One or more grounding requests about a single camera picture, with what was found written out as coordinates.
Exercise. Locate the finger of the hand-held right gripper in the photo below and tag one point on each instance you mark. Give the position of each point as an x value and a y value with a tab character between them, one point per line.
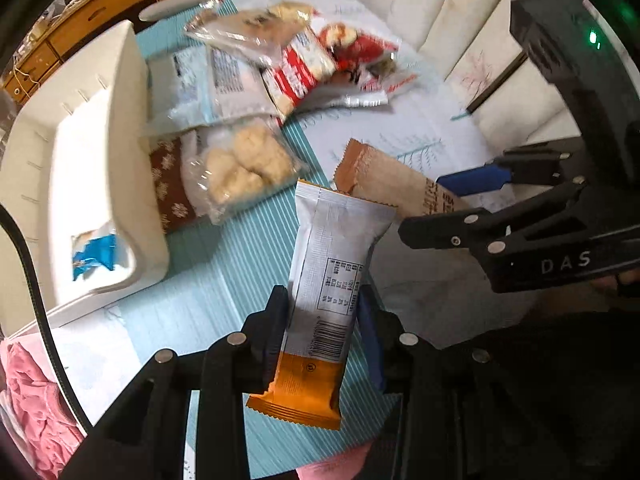
470	180
440	230

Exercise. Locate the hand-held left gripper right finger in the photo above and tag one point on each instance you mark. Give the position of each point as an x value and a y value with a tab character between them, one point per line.
372	355

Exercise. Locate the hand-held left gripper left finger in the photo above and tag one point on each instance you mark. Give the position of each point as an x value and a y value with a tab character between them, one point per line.
270	325

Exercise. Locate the brown paper snack packet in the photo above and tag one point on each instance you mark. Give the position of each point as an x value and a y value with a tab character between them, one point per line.
390	175

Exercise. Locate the white and orange snack bar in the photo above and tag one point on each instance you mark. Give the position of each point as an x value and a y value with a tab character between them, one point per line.
330	260

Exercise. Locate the red and white snack packet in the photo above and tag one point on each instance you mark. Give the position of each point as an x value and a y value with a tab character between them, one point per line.
300	70

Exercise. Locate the clear labelled bag of cookies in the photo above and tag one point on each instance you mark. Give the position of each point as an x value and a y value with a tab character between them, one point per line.
240	30

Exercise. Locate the white plastic bin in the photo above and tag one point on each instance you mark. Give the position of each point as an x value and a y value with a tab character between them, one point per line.
125	85

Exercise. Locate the white packet with red print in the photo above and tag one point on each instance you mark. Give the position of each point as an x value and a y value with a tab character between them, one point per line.
395	87

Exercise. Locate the clear pack of yellow cookies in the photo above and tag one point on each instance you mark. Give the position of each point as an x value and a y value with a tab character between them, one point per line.
240	165

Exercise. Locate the cream floral curtain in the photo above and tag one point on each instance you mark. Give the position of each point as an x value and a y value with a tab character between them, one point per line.
450	10

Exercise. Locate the brown snowflake snack packet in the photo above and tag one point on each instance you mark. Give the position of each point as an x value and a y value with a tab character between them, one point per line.
170	185

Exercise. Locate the light blue snack packet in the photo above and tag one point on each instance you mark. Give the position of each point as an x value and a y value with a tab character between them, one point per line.
185	90

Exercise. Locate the pink blanket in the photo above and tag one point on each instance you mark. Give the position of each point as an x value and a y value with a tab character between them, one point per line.
35	410

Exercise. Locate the grey office chair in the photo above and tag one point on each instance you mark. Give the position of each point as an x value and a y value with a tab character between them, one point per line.
175	7

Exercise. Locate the wooden desk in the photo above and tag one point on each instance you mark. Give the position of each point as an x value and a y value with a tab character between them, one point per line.
100	25

